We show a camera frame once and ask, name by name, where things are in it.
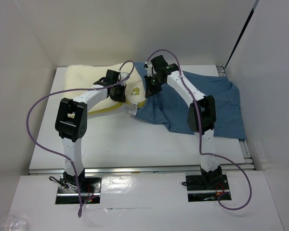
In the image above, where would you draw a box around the cream yellow foam pillow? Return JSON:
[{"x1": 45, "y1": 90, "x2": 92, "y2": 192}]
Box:
[{"x1": 64, "y1": 63, "x2": 146, "y2": 115}]

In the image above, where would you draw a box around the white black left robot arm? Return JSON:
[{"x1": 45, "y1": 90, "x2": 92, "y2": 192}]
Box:
[{"x1": 55, "y1": 69, "x2": 130, "y2": 192}]

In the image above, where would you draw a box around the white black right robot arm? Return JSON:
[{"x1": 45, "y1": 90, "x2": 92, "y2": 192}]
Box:
[{"x1": 144, "y1": 55, "x2": 222, "y2": 189}]

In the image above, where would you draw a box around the white pillow care label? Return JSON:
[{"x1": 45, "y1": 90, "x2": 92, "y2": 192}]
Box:
[{"x1": 129, "y1": 103, "x2": 138, "y2": 116}]

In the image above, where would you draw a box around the clear plastic object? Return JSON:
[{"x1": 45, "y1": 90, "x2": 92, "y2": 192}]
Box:
[{"x1": 0, "y1": 215, "x2": 28, "y2": 231}]

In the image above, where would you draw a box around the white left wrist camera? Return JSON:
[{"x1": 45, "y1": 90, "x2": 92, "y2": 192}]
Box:
[{"x1": 118, "y1": 72, "x2": 130, "y2": 86}]

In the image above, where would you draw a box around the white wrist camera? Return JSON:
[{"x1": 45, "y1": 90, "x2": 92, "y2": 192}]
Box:
[
  {"x1": 118, "y1": 72, "x2": 130, "y2": 86},
  {"x1": 144, "y1": 61, "x2": 155, "y2": 77}
]

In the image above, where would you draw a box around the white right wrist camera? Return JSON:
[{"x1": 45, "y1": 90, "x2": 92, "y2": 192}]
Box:
[{"x1": 144, "y1": 61, "x2": 155, "y2": 77}]

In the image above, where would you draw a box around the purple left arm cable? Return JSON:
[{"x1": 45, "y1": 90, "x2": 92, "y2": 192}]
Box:
[{"x1": 26, "y1": 60, "x2": 135, "y2": 218}]

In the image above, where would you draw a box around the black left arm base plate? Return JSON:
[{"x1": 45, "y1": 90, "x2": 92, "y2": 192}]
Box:
[{"x1": 55, "y1": 176, "x2": 102, "y2": 205}]

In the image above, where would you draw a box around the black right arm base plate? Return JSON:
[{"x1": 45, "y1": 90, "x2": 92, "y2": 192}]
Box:
[{"x1": 182, "y1": 174, "x2": 232, "y2": 202}]

